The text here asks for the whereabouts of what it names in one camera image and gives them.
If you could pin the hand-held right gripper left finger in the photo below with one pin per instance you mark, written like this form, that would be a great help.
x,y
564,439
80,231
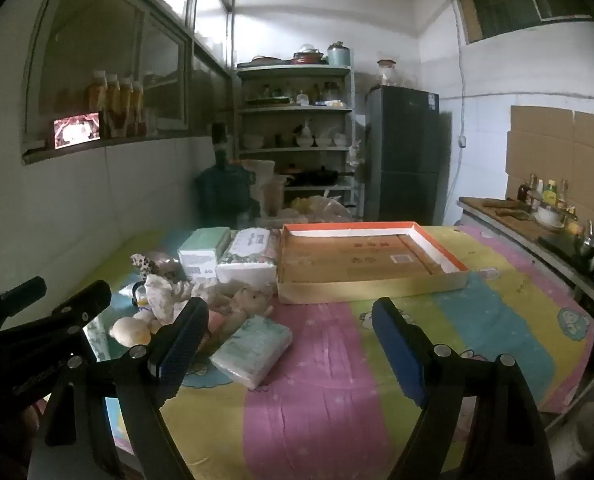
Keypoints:
x,y
177,355

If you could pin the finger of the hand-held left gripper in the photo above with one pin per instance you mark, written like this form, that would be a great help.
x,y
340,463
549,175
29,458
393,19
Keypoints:
x,y
22,295
84,305

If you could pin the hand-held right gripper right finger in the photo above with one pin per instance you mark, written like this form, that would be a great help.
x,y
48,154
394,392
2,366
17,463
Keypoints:
x,y
397,352

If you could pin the mint tissue pack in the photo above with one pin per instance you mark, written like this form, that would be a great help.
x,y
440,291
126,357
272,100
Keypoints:
x,y
252,347

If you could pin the leopard print cloth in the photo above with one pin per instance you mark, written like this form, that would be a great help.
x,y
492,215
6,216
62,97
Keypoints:
x,y
149,263

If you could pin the beige teddy bear pink dress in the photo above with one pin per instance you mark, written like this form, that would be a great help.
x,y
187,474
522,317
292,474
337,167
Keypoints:
x,y
244,305

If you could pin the cardboard box with orange rim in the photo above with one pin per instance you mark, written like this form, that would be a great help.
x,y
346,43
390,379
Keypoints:
x,y
357,270

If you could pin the cream plush ball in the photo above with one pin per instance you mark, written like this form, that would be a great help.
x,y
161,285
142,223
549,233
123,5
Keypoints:
x,y
129,331

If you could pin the small black white toy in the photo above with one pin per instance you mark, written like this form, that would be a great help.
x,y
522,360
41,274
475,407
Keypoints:
x,y
140,296

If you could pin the white ruffled cloth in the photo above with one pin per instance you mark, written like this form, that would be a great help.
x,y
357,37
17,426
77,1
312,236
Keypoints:
x,y
164,295

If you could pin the green tissue box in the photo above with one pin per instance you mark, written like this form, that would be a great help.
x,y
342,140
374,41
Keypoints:
x,y
204,250

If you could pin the floral tissue pack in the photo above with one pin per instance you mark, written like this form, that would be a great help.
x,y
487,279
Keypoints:
x,y
249,255

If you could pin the clear plastic bag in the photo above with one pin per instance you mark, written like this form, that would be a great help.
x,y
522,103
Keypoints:
x,y
327,207

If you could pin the blue water jug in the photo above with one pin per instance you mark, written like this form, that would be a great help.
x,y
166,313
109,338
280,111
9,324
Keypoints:
x,y
222,190

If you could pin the lit photo screen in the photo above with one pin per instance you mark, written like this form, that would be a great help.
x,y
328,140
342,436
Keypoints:
x,y
77,131

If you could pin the wooden cutting board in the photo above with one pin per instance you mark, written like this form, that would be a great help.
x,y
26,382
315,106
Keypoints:
x,y
502,206

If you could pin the white sack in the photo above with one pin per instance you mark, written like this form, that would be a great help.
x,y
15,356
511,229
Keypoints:
x,y
262,185

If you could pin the dark refrigerator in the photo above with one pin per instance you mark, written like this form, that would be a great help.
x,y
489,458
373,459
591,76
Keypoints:
x,y
402,155

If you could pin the dark sauce bottle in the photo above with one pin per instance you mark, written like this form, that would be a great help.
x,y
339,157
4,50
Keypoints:
x,y
525,194

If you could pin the white bowl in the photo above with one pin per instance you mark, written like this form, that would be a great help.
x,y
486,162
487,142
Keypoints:
x,y
549,216

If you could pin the sliding glass window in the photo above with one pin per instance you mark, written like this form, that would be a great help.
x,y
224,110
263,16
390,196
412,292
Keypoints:
x,y
112,45

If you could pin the white shelf rack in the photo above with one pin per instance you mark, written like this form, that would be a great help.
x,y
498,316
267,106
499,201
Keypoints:
x,y
297,110

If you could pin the glass jar with red lid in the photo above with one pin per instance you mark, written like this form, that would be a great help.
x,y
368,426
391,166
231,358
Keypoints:
x,y
387,74

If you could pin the red cooking pot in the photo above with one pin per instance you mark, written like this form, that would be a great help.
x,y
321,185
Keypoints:
x,y
308,56

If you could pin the white wall socket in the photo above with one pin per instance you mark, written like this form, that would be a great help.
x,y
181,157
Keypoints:
x,y
462,141

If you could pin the brown cardboard wall sheet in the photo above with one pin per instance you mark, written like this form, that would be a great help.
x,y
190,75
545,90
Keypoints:
x,y
557,155

